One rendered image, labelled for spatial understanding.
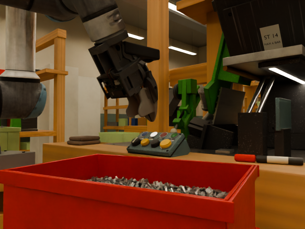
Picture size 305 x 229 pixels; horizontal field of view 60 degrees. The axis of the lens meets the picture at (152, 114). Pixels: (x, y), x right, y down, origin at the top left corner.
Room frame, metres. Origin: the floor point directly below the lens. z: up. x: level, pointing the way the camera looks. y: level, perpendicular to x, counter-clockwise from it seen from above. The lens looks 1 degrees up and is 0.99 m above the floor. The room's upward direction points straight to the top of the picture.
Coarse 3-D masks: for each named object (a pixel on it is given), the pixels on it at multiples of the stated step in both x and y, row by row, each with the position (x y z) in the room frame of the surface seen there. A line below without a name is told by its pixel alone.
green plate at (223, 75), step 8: (224, 40) 0.78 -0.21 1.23; (224, 48) 0.79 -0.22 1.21; (216, 56) 0.80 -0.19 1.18; (224, 56) 0.79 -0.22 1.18; (216, 64) 0.80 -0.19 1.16; (216, 72) 0.80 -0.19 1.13; (224, 72) 0.79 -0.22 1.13; (216, 80) 0.81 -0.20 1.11; (224, 80) 0.79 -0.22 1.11; (232, 80) 0.78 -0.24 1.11; (240, 80) 0.77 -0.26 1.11
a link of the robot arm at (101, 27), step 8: (104, 16) 0.48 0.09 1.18; (112, 16) 0.49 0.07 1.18; (120, 16) 0.50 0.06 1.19; (88, 24) 0.49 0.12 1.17; (96, 24) 0.48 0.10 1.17; (104, 24) 0.48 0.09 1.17; (112, 24) 0.49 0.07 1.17; (120, 24) 0.50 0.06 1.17; (88, 32) 0.50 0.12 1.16; (96, 32) 0.49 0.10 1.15; (104, 32) 0.49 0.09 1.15; (112, 32) 0.49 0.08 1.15; (120, 32) 0.51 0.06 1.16; (96, 40) 0.50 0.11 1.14; (104, 40) 0.50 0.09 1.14
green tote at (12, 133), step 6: (0, 126) 1.36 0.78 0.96; (0, 132) 1.12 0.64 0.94; (6, 132) 1.13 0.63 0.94; (12, 132) 1.15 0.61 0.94; (18, 132) 1.17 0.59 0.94; (0, 138) 1.12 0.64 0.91; (6, 138) 1.13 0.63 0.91; (12, 138) 1.15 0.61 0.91; (18, 138) 1.17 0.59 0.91; (0, 144) 1.12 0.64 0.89; (6, 144) 1.13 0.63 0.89; (12, 144) 1.15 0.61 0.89; (18, 144) 1.17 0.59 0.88; (18, 150) 1.17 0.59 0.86
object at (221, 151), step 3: (216, 150) 0.72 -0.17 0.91; (219, 150) 0.72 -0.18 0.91; (222, 150) 0.72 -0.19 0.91; (225, 150) 0.71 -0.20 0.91; (228, 150) 0.71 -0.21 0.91; (231, 150) 0.72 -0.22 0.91; (219, 153) 0.72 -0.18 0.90; (222, 153) 0.71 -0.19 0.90; (225, 153) 0.71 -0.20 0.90; (228, 153) 0.71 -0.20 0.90
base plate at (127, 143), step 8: (112, 144) 0.99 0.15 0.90; (120, 144) 0.99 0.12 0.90; (128, 144) 0.99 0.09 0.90; (192, 152) 0.75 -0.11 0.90; (200, 152) 0.74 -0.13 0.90; (208, 152) 0.74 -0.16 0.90; (272, 152) 0.74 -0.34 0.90; (296, 152) 0.74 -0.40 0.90; (304, 152) 0.74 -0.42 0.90; (304, 160) 0.59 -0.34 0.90
